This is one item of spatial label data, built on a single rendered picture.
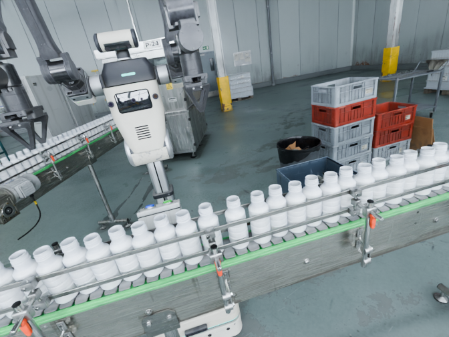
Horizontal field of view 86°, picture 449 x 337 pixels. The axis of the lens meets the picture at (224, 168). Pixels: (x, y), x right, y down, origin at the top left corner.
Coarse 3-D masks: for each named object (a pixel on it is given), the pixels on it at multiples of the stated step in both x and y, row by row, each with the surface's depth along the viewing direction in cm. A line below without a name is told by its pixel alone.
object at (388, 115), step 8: (376, 104) 331; (384, 104) 334; (392, 104) 332; (400, 104) 321; (408, 104) 311; (416, 104) 301; (376, 112) 335; (384, 112) 291; (392, 112) 295; (400, 112) 324; (408, 112) 301; (376, 120) 294; (384, 120) 296; (392, 120) 298; (400, 120) 303; (408, 120) 307; (376, 128) 297; (384, 128) 299
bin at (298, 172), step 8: (312, 160) 133; (320, 160) 134; (328, 160) 134; (280, 168) 130; (288, 168) 131; (296, 168) 133; (304, 168) 134; (312, 168) 135; (320, 168) 136; (328, 168) 135; (336, 168) 128; (280, 176) 127; (288, 176) 133; (296, 176) 134; (304, 176) 136; (280, 184) 129; (288, 184) 119; (304, 184) 138
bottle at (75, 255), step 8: (64, 240) 62; (72, 240) 63; (64, 248) 60; (72, 248) 61; (80, 248) 63; (64, 256) 62; (72, 256) 61; (80, 256) 62; (64, 264) 61; (72, 264) 61; (80, 264) 62; (72, 272) 62; (80, 272) 62; (88, 272) 64; (80, 280) 63; (88, 280) 64; (96, 280) 66; (96, 288) 66
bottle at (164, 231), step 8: (160, 216) 67; (160, 224) 64; (168, 224) 66; (160, 232) 65; (168, 232) 65; (160, 240) 65; (160, 248) 66; (168, 248) 66; (176, 248) 68; (168, 256) 67; (176, 256) 68; (176, 264) 69
